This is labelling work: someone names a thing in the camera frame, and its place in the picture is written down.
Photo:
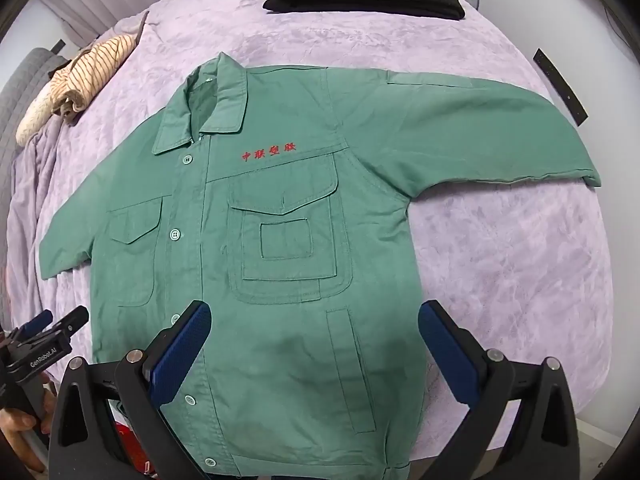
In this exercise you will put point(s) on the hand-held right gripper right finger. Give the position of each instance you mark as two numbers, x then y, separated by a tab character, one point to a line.
446	355

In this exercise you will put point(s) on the striped beige cloth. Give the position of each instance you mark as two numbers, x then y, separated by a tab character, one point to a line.
85	77

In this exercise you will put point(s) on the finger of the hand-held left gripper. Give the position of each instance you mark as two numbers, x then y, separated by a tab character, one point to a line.
39	322
70	322

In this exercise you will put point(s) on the person's left hand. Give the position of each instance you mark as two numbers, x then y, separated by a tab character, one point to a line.
20	422

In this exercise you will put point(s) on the purple fleece blanket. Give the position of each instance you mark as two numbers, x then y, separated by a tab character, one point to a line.
500	270

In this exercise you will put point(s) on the red box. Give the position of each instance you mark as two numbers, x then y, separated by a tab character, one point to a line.
131	447

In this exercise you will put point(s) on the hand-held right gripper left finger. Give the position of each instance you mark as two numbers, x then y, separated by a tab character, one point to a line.
184	347

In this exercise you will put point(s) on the grey quilted headboard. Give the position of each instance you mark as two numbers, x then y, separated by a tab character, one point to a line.
20	85

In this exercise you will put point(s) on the green work jacket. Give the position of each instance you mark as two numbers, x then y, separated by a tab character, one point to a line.
300	260

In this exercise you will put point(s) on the black flat strip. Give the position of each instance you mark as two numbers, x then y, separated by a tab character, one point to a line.
560	87

